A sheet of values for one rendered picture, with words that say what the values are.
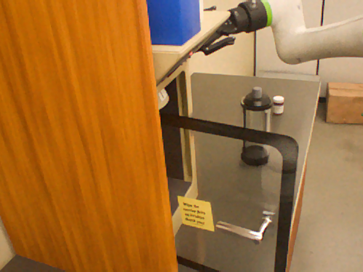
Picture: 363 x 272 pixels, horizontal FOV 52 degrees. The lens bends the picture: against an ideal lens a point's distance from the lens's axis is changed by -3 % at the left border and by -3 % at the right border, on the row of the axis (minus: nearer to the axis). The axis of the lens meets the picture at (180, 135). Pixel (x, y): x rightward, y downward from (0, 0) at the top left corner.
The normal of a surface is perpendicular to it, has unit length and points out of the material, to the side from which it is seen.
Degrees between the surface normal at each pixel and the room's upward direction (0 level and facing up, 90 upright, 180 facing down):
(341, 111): 92
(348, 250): 0
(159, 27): 90
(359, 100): 86
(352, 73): 90
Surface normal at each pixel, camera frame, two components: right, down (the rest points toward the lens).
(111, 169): -0.37, 0.48
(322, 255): -0.08, -0.87
